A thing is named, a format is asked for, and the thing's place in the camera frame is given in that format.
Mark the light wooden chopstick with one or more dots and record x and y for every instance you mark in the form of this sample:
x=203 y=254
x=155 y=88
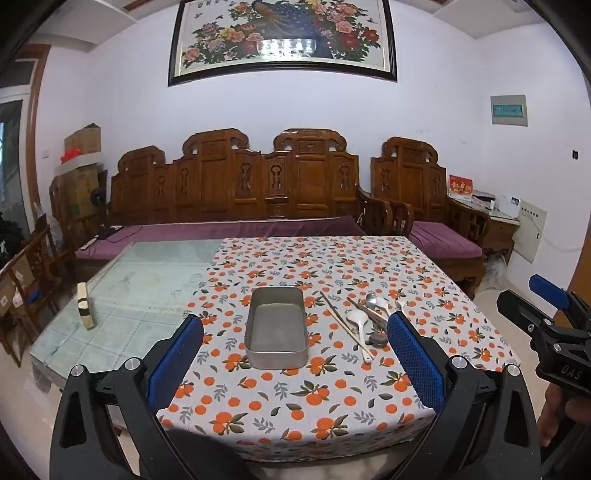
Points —
x=334 y=310
x=340 y=323

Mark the dark clothes pile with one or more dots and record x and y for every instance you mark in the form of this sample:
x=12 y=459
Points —
x=8 y=240

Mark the purple armchair cushion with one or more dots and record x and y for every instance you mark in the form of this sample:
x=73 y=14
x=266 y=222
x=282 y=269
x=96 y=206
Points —
x=443 y=240

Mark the white wall distribution box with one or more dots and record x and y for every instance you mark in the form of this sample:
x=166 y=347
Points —
x=530 y=230

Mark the large white spoon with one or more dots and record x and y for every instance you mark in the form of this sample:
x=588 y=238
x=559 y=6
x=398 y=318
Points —
x=356 y=323

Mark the small cardboard box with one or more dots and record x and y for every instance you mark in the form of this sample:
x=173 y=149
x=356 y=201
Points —
x=85 y=138

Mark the carved wooden armchair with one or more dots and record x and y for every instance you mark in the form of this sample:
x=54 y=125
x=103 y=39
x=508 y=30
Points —
x=406 y=180

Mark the red box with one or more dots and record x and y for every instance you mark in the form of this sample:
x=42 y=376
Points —
x=461 y=187

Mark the wooden side table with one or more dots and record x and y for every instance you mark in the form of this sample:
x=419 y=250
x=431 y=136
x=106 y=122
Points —
x=501 y=230

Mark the red orange item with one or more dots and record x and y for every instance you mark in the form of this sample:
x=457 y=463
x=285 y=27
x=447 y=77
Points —
x=71 y=155

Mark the metal spoon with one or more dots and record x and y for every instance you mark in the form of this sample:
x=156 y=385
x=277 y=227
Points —
x=373 y=301

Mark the grey wall panel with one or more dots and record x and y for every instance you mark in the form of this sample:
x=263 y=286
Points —
x=508 y=110

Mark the carved wooden sofa bench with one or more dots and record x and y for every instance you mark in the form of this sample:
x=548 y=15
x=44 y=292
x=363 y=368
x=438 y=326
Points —
x=221 y=184

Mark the large cardboard box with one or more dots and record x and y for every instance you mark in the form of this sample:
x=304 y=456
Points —
x=78 y=189

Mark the dark brown chopstick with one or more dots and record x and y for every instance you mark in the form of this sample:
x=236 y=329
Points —
x=364 y=310
x=369 y=318

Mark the black standing fan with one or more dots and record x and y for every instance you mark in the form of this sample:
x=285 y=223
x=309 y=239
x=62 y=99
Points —
x=98 y=198

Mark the wooden door frame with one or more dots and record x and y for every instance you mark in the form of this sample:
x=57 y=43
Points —
x=34 y=138

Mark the clear plastic bag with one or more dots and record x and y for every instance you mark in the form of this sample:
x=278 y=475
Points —
x=496 y=272

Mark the rectangular metal tray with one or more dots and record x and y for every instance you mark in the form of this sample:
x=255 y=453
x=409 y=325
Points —
x=277 y=323

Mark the wooden side chair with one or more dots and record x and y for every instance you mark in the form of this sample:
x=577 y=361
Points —
x=39 y=258

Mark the person's right hand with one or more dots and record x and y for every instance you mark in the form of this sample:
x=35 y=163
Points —
x=549 y=415

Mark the cream block with black band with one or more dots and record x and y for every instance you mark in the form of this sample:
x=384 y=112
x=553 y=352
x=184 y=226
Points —
x=85 y=309

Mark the purple sofa cushion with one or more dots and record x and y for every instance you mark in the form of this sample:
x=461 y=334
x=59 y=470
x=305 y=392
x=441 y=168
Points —
x=184 y=230

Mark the orange print tablecloth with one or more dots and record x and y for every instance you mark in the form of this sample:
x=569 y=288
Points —
x=286 y=263

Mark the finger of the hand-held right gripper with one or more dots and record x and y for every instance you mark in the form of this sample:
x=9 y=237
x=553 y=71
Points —
x=521 y=307
x=549 y=290

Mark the framed floral painting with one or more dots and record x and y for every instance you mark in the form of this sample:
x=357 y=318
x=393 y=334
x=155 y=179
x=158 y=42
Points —
x=277 y=27

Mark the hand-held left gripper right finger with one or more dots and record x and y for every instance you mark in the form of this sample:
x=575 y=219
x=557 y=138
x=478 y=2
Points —
x=415 y=364

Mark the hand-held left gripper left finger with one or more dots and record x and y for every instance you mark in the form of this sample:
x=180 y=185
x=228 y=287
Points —
x=175 y=364

